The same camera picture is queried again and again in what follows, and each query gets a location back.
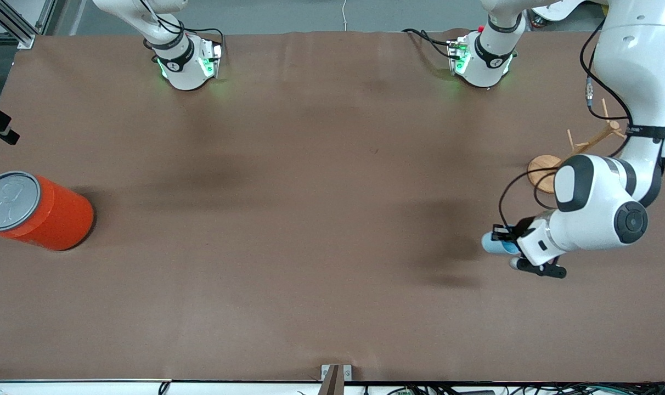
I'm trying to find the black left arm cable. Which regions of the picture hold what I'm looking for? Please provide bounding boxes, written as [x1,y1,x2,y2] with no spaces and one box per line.
[498,15,636,229]

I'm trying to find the black left base cable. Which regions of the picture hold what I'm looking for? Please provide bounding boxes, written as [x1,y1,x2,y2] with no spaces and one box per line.
[403,29,460,59]

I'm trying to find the black right base cable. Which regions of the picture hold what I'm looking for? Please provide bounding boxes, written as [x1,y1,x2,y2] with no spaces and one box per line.
[184,27,225,62]

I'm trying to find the light blue cup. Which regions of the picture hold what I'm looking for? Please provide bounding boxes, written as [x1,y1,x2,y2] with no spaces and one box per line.
[481,232,522,256]

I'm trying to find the brown table cover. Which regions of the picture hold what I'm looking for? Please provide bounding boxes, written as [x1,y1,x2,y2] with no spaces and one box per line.
[0,29,665,383]

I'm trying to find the black base cable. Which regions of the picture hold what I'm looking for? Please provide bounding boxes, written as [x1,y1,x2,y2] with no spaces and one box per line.
[184,27,225,62]
[403,29,460,59]

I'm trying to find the orange can with grey lid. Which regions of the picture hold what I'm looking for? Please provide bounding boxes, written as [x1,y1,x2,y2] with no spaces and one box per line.
[0,171,95,252]

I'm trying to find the wooden cup stand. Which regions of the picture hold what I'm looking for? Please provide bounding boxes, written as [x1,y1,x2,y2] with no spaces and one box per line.
[528,99,627,194]

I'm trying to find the aluminium frame post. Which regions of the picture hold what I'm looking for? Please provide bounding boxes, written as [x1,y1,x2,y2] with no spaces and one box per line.
[0,0,59,50]

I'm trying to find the metal bracket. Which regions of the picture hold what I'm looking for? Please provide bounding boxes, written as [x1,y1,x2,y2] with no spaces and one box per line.
[320,364,352,395]

